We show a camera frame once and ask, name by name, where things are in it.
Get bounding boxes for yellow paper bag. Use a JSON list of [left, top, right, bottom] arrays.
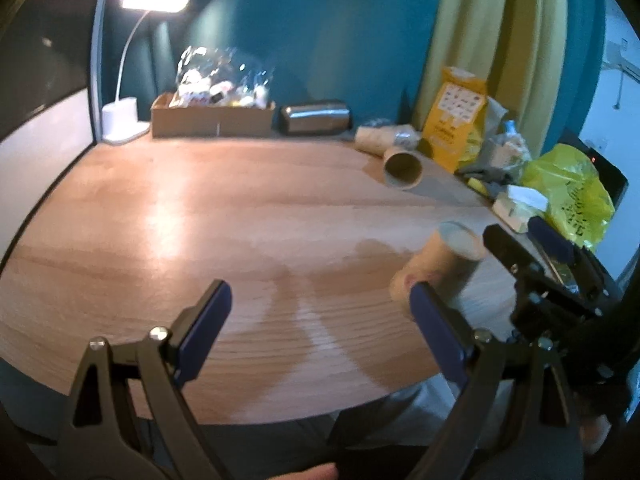
[[422, 66, 488, 173]]

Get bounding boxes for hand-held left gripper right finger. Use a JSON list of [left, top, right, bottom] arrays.
[[407, 281, 587, 480]]

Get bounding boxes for white small box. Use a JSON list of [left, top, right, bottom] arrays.
[[491, 185, 550, 234]]

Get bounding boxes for white desk lamp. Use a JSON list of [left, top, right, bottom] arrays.
[[101, 0, 191, 145]]

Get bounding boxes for sleeve of paper cups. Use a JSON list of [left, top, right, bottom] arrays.
[[354, 125, 422, 154]]

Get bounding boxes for brown paper cup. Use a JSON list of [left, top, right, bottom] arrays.
[[382, 147, 426, 191], [389, 221, 487, 313]]

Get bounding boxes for cardboard box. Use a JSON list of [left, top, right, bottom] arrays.
[[150, 92, 277, 139]]

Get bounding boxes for yellow plastic bag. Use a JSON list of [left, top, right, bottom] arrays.
[[520, 143, 616, 253]]

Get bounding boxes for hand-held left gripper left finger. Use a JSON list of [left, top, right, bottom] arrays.
[[56, 280, 234, 480]]

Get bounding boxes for person's left hand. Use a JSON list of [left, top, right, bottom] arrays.
[[272, 462, 339, 480]]

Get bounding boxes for person's grey pants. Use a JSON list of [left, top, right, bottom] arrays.
[[0, 360, 591, 480]]

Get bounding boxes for clear bag of snacks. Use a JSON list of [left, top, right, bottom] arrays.
[[169, 46, 275, 109]]

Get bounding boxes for yellow-green curtain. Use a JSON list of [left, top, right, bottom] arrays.
[[412, 0, 568, 158]]

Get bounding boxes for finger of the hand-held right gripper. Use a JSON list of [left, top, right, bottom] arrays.
[[527, 215, 608, 295], [482, 224, 553, 286]]

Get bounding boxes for dark metal flask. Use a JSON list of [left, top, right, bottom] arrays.
[[278, 100, 354, 136]]

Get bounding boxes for clear plastic bag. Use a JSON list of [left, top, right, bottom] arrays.
[[470, 97, 533, 181]]

